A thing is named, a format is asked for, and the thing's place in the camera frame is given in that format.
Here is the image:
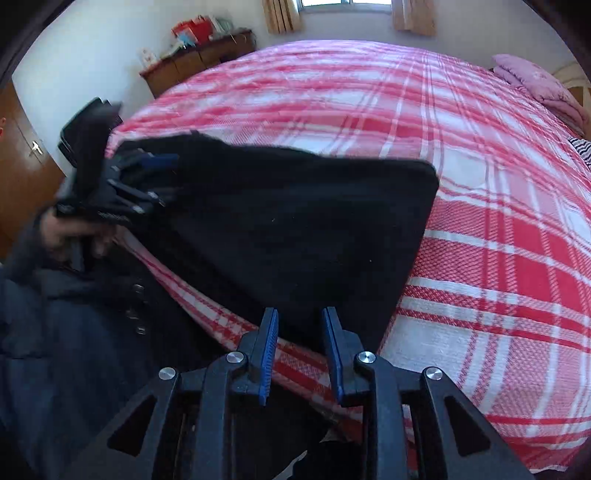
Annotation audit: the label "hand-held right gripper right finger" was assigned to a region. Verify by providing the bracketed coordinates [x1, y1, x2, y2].
[321, 306, 536, 480]

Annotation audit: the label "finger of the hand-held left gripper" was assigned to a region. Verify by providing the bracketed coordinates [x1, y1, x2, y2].
[108, 178, 169, 209]
[110, 150, 181, 179]

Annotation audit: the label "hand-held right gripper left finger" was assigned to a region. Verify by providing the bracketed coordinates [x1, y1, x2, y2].
[62, 307, 280, 480]

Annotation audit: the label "black pants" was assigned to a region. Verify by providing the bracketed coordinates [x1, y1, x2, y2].
[108, 131, 439, 352]

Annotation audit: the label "person's left hand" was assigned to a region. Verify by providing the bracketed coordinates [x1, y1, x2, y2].
[39, 215, 116, 261]

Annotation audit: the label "brown wooden door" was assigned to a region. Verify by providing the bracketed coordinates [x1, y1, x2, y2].
[0, 80, 68, 257]

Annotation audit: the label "brown wooden desk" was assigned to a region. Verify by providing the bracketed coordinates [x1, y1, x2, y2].
[140, 28, 257, 99]

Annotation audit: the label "red gift bag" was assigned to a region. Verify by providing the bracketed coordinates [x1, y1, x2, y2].
[172, 16, 214, 47]

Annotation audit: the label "person's dark jacket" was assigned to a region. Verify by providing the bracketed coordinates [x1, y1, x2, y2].
[0, 251, 241, 480]

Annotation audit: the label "beige floral curtain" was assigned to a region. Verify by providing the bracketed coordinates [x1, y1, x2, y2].
[262, 0, 301, 34]
[392, 0, 437, 37]

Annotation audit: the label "red plaid bed sheet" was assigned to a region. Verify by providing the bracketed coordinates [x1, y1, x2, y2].
[106, 39, 591, 474]

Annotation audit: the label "small sliding window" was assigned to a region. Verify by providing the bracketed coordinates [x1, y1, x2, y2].
[298, 0, 393, 12]

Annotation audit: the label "striped pillow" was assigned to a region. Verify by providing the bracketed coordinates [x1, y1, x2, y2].
[567, 136, 591, 171]

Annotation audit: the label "pink folded quilt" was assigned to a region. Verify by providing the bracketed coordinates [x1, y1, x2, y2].
[492, 54, 587, 134]

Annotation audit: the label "cream and brown headboard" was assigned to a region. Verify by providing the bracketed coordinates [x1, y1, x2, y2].
[551, 60, 591, 139]

